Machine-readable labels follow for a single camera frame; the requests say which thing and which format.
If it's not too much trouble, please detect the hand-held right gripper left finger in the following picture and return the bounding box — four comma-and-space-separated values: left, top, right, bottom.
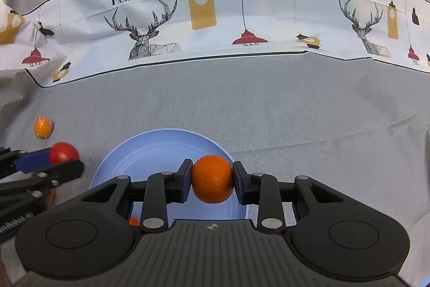
81, 158, 194, 234

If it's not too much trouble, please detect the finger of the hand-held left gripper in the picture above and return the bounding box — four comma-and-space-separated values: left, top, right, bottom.
0, 146, 55, 179
0, 158, 84, 207

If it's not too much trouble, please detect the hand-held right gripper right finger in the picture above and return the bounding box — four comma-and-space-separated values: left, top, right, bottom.
232, 161, 347, 234

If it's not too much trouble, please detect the red tomato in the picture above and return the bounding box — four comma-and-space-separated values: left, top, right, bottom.
49, 141, 80, 164

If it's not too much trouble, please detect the plastic-wrapped orange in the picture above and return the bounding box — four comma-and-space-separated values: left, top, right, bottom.
34, 116, 54, 140

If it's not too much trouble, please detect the light blue plate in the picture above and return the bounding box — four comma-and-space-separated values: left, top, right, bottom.
89, 128, 251, 227

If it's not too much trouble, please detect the grey bed sheet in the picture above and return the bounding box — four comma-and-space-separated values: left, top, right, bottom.
0, 52, 430, 287

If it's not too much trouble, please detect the printed white cloth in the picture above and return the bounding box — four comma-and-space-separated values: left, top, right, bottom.
0, 0, 430, 89

